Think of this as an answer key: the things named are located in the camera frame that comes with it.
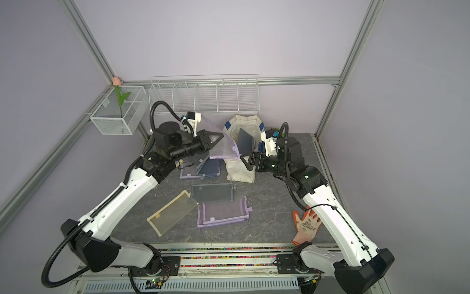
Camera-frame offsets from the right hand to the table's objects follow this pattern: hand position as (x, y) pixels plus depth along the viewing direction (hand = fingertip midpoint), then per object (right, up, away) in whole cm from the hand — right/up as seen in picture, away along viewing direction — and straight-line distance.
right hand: (247, 155), depth 68 cm
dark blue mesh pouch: (-20, -7, +35) cm, 41 cm away
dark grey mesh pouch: (-17, -20, +27) cm, 37 cm away
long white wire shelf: (-14, +34, +35) cm, 51 cm away
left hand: (-8, +6, -3) cm, 11 cm away
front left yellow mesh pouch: (-37, -29, +21) cm, 51 cm away
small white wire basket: (-62, +22, +21) cm, 69 cm away
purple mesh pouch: (-8, +3, -1) cm, 9 cm away
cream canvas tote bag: (-5, -7, +26) cm, 27 cm away
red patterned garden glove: (+28, -33, +15) cm, 45 cm away
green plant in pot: (+18, +15, +37) cm, 44 cm away
